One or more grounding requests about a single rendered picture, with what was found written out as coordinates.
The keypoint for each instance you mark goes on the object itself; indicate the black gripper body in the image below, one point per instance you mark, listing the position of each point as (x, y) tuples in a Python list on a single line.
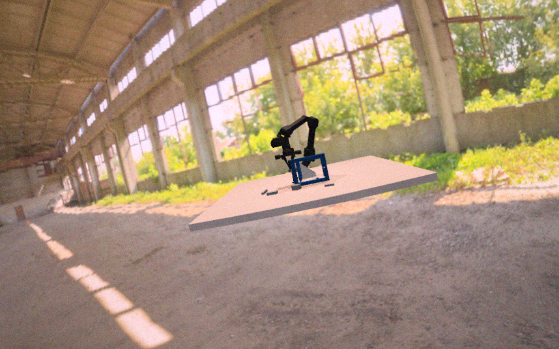
[(283, 156)]

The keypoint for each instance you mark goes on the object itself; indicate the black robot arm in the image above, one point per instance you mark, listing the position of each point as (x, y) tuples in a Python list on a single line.
[(288, 130)]

